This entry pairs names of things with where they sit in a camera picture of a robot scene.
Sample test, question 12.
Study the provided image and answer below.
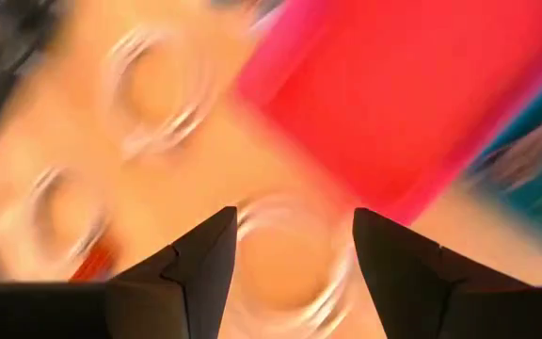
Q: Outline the red USB cable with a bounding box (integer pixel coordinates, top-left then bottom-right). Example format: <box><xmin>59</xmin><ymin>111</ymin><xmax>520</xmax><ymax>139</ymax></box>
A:
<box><xmin>68</xmin><ymin>237</ymin><xmax>120</xmax><ymax>283</ymax></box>

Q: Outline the beige usb cable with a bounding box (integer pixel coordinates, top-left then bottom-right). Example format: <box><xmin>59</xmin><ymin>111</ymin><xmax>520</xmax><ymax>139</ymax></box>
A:
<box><xmin>104</xmin><ymin>25</ymin><xmax>218</xmax><ymax>161</ymax></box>
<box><xmin>28</xmin><ymin>162</ymin><xmax>115</xmax><ymax>272</ymax></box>
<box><xmin>226</xmin><ymin>195</ymin><xmax>357</xmax><ymax>333</ymax></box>

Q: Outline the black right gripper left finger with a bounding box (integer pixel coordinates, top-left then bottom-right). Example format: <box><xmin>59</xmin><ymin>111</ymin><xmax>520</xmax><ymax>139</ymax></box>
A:
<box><xmin>0</xmin><ymin>205</ymin><xmax>238</xmax><ymax>339</ymax></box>

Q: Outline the pink plastic bin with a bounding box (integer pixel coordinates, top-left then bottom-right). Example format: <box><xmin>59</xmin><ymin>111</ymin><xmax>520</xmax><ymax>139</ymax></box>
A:
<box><xmin>231</xmin><ymin>0</ymin><xmax>542</xmax><ymax>226</ymax></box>

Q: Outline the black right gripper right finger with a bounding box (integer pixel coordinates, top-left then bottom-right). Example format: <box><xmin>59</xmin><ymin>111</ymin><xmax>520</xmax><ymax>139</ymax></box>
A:
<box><xmin>352</xmin><ymin>206</ymin><xmax>542</xmax><ymax>339</ymax></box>

